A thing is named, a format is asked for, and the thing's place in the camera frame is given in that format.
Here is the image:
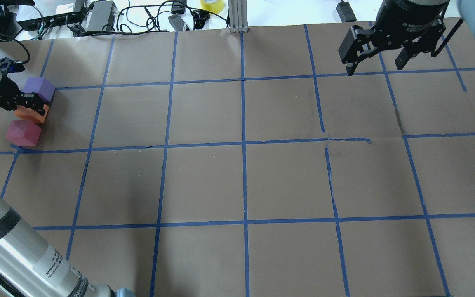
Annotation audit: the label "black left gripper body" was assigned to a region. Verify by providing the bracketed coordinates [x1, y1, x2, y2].
[0, 73, 47, 116]

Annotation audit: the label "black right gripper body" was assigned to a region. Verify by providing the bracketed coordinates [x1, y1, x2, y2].
[338, 0, 450, 65]

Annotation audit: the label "orange foam cube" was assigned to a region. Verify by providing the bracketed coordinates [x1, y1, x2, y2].
[14, 104, 50, 125]

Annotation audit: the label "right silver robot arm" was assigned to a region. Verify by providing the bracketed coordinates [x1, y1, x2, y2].
[338, 0, 475, 76]

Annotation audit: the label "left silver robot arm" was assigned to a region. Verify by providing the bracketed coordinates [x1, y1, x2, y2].
[0, 57, 134, 297]

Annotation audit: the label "purple foam cube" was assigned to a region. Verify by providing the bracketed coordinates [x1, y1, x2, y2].
[22, 77, 55, 104]

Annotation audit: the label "red foam cube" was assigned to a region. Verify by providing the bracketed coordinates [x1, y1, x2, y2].
[5, 120, 42, 146]

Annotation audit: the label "small black power brick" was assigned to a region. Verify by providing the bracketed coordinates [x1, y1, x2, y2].
[336, 0, 357, 23]

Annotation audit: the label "black power adapter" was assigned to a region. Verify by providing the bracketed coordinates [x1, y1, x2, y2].
[86, 0, 116, 31]

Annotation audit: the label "yellow tape roll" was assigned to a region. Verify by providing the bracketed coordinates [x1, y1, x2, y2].
[200, 0, 225, 14]

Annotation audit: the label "grey plug adapter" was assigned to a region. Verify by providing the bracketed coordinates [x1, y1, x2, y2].
[168, 14, 190, 31]

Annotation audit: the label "aluminium frame post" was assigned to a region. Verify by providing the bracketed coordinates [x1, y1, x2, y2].
[228, 0, 249, 33]

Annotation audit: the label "black tangled cables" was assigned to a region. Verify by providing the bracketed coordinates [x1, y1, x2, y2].
[116, 0, 230, 34]

